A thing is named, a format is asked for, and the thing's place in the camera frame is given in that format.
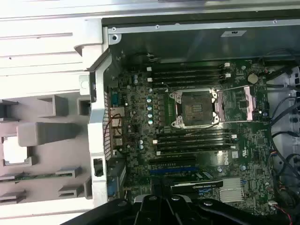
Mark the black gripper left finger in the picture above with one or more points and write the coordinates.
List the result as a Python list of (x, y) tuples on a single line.
[(117, 213)]

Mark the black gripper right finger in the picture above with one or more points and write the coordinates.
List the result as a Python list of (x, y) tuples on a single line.
[(222, 213)]

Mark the CPU socket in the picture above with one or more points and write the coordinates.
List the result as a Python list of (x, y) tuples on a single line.
[(194, 107)]

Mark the silver chipset heatsink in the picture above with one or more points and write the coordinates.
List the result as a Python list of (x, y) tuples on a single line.
[(230, 189)]

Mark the black graphics card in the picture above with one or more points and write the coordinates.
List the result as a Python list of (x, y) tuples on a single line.
[(199, 186)]

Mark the blue expansion slot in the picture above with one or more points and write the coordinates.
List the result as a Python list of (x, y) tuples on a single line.
[(173, 171)]

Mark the RAM slot white clips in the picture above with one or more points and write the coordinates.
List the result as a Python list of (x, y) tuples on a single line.
[(187, 78), (194, 138), (194, 149), (187, 68)]

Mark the black expansion slot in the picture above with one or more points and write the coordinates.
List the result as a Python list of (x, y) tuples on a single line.
[(173, 161)]

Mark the RAM slot black clips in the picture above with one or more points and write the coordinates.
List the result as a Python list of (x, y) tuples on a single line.
[(187, 83), (187, 73), (192, 134), (194, 144)]

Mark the green motherboard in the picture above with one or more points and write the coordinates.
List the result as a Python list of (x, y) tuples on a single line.
[(257, 145)]

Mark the black silver PC case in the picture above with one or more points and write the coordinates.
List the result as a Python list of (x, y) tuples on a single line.
[(97, 131)]

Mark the green RAM stick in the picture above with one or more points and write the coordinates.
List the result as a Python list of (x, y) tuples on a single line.
[(35, 177)]

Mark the grey parts rack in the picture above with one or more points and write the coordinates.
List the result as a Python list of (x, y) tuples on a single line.
[(47, 140)]

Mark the metal socket cover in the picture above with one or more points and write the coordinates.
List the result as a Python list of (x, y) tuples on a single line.
[(249, 103)]

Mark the silver drive cage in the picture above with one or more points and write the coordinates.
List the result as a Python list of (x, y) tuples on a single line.
[(274, 96)]

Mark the round coin battery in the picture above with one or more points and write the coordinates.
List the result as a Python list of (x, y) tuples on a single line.
[(252, 78)]

